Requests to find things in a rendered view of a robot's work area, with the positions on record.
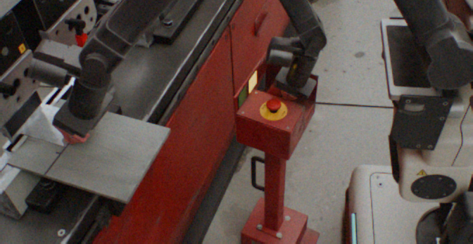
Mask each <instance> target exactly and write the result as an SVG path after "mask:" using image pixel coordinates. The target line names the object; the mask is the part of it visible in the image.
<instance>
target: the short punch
mask: <svg viewBox="0 0 473 244"><path fill-rule="evenodd" d="M41 104H42V100H41V98H40V97H39V94H38V93H37V91H35V92H34V93H33V94H32V95H31V96H30V97H29V98H28V99H27V100H26V101H25V103H24V104H23V106H22V107H21V108H20V109H19V110H18V111H17V112H16V113H15V114H14V115H13V116H12V118H11V119H10V120H9V121H8V122H7V123H6V124H5V125H4V126H3V127H2V128H1V129H0V131H1V133H2V134H3V135H4V136H5V137H7V138H8V140H9V141H10V142H11V145H12V144H13V142H14V141H15V140H16V139H17V138H18V137H19V136H20V135H21V134H22V133H23V131H24V130H25V128H26V127H27V126H28V124H29V123H31V122H32V121H33V119H34V118H35V117H36V116H37V114H38V113H39V112H40V111H41V110H42V107H41V106H40V105H41Z"/></svg>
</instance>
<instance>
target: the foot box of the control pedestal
mask: <svg viewBox="0 0 473 244"><path fill-rule="evenodd" d="M264 213H265V199H264V198H261V197H260V199H259V200H258V202H257V204H256V206H255V207H254V209H253V212H252V214H251V216H249V218H248V220H247V222H246V224H245V226H244V228H243V229H242V231H241V244H316V242H317V239H319V237H320V232H318V231H314V230H312V229H309V228H308V227H307V225H308V215H306V214H302V213H300V212H297V211H295V210H294V209H291V208H289V207H286V206H284V214H285V215H287V216H289V217H291V220H289V223H288V225H287V227H286V229H285V231H284V233H283V236H282V239H281V240H280V239H278V238H275V237H274V236H272V235H270V234H268V233H265V232H262V231H259V230H257V229H256V227H257V225H258V224H259V221H260V219H261V217H262V215H263V214H264Z"/></svg>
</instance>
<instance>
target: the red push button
mask: <svg viewBox="0 0 473 244"><path fill-rule="evenodd" d="M266 106H267V108H268V109H269V110H270V112H271V113H277V111H278V110H279V109H280V108H281V106H282V104H281V101H280V100H279V99H276V98H271V99H269V100H268V101H267V104H266Z"/></svg>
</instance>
